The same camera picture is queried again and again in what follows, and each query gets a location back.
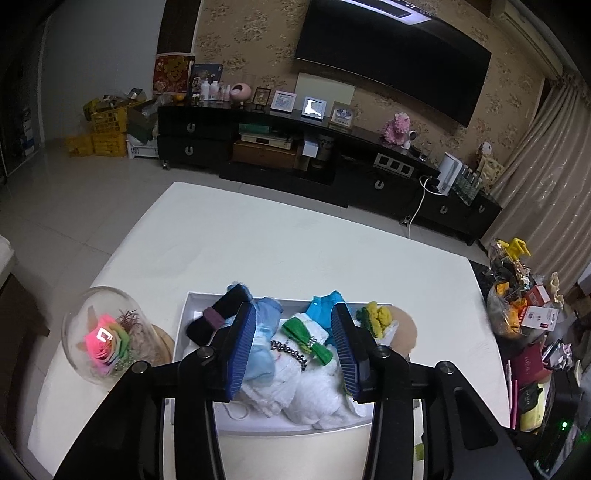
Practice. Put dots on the blue printed box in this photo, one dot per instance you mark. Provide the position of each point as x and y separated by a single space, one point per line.
210 71

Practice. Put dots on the white plush animal toy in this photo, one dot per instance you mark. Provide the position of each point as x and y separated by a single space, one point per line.
323 397

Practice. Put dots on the small green scrap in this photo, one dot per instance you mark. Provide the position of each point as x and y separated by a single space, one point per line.
419 451

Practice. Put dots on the set of clear glass cups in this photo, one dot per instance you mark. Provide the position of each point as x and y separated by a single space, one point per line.
468 185

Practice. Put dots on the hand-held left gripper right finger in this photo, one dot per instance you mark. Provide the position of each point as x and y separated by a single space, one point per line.
346 355

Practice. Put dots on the silver triple frame panel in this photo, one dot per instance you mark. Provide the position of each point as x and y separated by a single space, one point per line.
393 165

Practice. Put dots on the white brown dining chair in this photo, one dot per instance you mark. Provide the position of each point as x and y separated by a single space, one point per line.
7 258

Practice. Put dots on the turquoise doll garment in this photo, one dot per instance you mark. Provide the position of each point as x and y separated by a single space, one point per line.
321 311

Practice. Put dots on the black tv cabinet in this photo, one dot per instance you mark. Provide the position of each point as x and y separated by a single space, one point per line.
198 138

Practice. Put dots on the wooden photo frame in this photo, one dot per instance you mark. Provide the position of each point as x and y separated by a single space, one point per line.
341 115

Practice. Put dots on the beige curtain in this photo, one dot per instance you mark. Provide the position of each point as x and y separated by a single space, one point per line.
545 184

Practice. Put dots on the white cardboard box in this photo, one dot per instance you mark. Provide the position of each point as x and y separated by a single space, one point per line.
184 318

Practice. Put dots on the silver photo frame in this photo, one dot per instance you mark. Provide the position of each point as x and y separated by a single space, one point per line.
314 107

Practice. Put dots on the white air conditioner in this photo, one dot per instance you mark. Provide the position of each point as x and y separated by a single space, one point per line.
531 32

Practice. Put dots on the yellow green crochet piece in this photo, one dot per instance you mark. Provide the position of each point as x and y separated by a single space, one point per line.
381 318

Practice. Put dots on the pink plush toy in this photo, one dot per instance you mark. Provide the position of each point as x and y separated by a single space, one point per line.
398 130

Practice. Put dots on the white knitted towel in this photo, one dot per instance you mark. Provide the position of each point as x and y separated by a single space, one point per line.
284 376

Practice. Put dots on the light blue cloth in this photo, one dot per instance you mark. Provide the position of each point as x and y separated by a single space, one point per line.
261 355

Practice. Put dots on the brown cardboard box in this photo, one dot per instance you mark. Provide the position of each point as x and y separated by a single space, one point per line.
263 157

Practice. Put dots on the yellow plastic toy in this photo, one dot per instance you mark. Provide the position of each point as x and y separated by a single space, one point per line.
519 248

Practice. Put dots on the clear bag of snacks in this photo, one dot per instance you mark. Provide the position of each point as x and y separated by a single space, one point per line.
508 304

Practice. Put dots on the yellow package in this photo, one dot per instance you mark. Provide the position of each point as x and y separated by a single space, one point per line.
535 408

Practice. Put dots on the pink round ornament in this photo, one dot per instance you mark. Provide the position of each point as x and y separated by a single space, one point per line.
241 93

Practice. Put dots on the small white camera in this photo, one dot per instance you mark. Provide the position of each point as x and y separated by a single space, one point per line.
412 137

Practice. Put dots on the green hair bow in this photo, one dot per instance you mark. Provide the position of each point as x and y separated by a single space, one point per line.
295 330

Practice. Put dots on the white media player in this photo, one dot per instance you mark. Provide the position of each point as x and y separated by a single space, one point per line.
267 141

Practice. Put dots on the maroon box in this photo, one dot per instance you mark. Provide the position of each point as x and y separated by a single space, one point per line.
528 364

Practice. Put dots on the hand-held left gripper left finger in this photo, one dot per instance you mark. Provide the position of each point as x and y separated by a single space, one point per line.
242 355

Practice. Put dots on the glass dome with rainbow rose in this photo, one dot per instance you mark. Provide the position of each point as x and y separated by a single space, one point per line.
92 323

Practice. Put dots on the row of small bottles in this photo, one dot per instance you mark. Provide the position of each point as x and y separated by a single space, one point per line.
210 91

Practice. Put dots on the yellow plastic crate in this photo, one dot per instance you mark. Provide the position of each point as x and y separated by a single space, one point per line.
110 144
79 144
108 119

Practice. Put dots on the green book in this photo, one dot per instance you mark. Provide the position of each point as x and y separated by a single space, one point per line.
254 129

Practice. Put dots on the blue white carton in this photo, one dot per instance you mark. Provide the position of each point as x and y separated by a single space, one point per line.
26 131

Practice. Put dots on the white water dispenser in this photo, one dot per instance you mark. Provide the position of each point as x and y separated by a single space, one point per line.
448 173

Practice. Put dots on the open cardboard box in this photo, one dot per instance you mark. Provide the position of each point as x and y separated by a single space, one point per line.
143 120

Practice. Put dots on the small black photo frame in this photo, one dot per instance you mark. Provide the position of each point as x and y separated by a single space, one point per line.
261 98

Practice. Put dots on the grey container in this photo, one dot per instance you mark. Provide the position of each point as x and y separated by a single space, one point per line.
326 147

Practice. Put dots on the white plastic basket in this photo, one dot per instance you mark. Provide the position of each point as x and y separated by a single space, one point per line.
143 150

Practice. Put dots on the red white small box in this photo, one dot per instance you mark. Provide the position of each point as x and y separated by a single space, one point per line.
541 317

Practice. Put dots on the curved black television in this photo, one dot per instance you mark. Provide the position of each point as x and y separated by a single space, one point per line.
392 55

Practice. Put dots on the white photo frame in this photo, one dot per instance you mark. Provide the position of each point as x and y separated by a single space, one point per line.
282 101

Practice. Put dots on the white plush bear blue overalls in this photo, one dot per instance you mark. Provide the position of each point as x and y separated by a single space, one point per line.
270 311

